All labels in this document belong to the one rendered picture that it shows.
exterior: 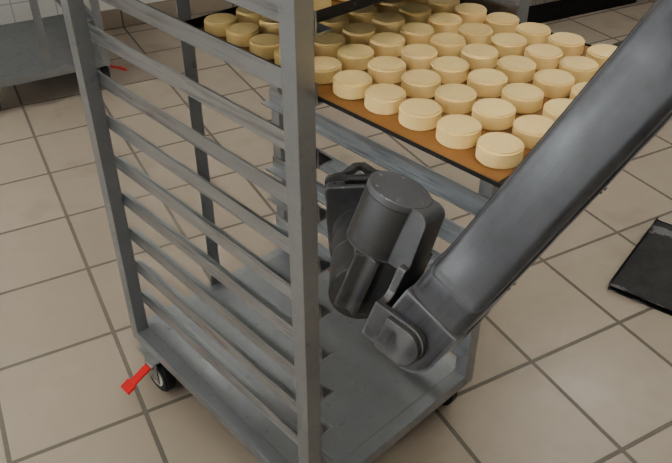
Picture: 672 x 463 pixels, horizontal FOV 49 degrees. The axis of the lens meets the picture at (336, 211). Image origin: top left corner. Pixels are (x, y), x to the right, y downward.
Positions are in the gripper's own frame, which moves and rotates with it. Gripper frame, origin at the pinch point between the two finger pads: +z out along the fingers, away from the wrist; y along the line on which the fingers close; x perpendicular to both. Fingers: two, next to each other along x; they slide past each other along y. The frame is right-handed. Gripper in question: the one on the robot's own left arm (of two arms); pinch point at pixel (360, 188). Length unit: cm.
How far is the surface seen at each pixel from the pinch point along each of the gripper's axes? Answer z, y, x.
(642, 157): 172, 85, 98
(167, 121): 41, 7, -33
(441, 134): 2.8, -4.7, 9.1
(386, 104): 9.7, -5.9, 3.3
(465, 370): 49, 72, 19
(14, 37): 242, 45, -156
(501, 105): 8.7, -5.3, 16.6
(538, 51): 25.0, -6.1, 24.2
